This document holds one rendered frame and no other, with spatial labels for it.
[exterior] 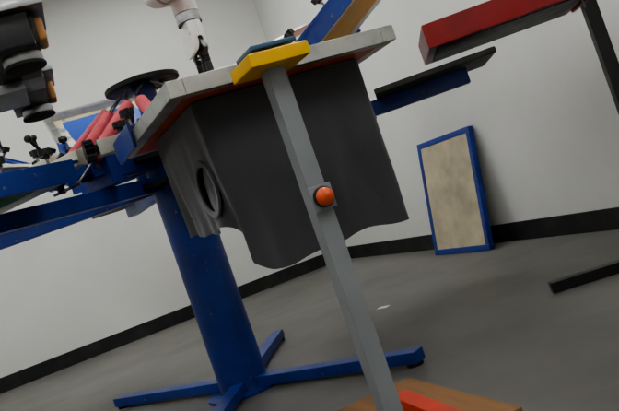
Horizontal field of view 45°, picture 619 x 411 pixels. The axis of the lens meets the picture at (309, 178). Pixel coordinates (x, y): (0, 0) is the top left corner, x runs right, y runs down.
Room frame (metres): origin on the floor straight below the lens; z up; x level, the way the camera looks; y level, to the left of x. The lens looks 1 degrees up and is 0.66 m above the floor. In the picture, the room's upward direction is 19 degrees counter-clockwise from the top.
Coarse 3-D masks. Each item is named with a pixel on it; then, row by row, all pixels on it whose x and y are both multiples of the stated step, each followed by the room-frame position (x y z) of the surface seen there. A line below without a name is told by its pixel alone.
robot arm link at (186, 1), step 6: (144, 0) 2.17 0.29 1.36; (150, 0) 2.16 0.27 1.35; (156, 0) 2.15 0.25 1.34; (174, 0) 2.20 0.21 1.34; (180, 0) 2.20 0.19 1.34; (186, 0) 2.20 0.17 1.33; (192, 0) 2.21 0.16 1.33; (150, 6) 2.18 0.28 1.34; (156, 6) 2.18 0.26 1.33; (162, 6) 2.20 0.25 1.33; (174, 6) 2.21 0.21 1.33; (180, 6) 2.20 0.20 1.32; (186, 6) 2.20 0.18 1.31; (192, 6) 2.21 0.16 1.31; (174, 12) 2.22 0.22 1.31; (180, 12) 2.20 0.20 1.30
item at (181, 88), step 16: (368, 32) 1.78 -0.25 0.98; (384, 32) 1.79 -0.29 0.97; (320, 48) 1.72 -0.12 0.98; (336, 48) 1.74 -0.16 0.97; (352, 48) 1.75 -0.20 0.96; (368, 48) 1.80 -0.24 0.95; (304, 64) 1.71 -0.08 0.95; (176, 80) 1.58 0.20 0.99; (192, 80) 1.60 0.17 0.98; (208, 80) 1.61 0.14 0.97; (224, 80) 1.62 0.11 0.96; (160, 96) 1.64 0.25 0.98; (176, 96) 1.58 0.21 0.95; (192, 96) 1.63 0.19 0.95; (144, 112) 1.83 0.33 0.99; (160, 112) 1.70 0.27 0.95; (144, 128) 1.89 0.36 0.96; (144, 144) 2.11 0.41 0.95
